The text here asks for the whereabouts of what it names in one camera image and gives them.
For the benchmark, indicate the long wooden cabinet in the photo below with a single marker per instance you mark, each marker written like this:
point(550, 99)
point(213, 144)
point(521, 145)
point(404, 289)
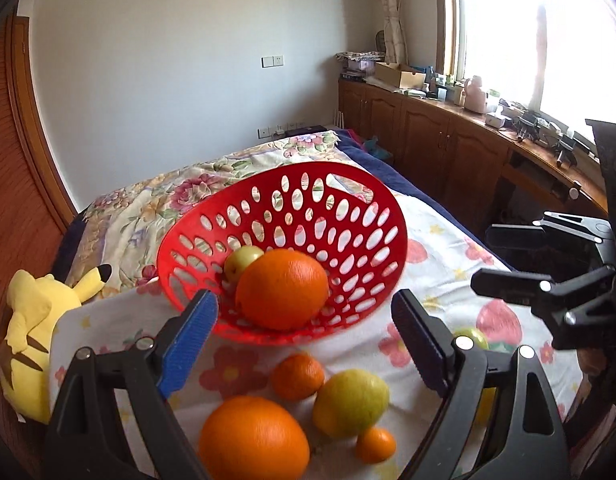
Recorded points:
point(463, 150)

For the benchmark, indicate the black gadget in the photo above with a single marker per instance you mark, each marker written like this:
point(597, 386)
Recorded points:
point(566, 150)
point(528, 125)

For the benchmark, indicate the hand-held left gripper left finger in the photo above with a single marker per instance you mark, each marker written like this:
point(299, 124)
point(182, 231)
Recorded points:
point(187, 342)

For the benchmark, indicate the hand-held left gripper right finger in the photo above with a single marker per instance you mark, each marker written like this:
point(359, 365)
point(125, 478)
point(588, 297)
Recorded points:
point(419, 345)

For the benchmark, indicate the red perforated plastic basket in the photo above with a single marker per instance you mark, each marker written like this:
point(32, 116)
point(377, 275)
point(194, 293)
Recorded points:
point(248, 332)

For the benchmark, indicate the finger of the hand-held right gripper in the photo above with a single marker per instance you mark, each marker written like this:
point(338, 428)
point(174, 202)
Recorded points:
point(508, 285)
point(513, 237)

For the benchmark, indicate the small green apple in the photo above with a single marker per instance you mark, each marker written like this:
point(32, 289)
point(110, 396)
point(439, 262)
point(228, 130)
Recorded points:
point(237, 262)

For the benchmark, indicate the large orange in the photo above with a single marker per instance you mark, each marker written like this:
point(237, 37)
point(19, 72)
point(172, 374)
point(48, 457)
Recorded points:
point(253, 440)
point(283, 287)

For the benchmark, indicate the white strawberry flower cloth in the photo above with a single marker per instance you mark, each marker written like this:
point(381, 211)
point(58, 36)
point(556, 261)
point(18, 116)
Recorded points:
point(438, 220)

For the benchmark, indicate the yellow-green lemon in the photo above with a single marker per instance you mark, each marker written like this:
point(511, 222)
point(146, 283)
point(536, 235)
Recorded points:
point(350, 402)

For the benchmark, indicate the cardboard box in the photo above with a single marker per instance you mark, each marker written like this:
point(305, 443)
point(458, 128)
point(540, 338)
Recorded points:
point(403, 77)

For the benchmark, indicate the white light switch plate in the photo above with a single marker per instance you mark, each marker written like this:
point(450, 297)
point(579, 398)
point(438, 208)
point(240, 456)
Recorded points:
point(273, 61)

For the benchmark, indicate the black flat device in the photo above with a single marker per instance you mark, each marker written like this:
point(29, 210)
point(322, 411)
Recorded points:
point(306, 130)

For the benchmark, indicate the white wall socket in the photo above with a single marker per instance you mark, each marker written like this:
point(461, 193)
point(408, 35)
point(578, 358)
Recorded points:
point(264, 133)
point(296, 126)

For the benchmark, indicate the teal cloth item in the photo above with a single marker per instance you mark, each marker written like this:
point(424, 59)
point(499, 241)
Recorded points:
point(375, 146)

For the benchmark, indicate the small white box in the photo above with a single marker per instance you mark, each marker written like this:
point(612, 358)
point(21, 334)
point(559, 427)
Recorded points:
point(496, 120)

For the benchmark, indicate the patterned curtain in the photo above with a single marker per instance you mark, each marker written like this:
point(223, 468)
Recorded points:
point(393, 10)

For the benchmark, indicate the small mandarin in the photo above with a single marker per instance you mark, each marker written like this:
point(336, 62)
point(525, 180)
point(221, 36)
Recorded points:
point(375, 445)

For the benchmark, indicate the large yellow-green apple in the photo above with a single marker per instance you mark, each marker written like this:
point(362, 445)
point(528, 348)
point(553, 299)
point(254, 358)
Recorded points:
point(473, 337)

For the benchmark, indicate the floral blanket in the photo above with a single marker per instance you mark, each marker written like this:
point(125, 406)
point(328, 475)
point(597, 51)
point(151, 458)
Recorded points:
point(152, 200)

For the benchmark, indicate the stack of folded things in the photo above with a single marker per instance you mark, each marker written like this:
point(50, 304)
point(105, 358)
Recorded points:
point(358, 62)

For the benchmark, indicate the window with wooden frame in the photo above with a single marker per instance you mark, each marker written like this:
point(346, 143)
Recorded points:
point(538, 35)

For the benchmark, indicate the yellow plush toy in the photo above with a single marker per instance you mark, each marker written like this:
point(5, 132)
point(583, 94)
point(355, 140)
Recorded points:
point(32, 305)

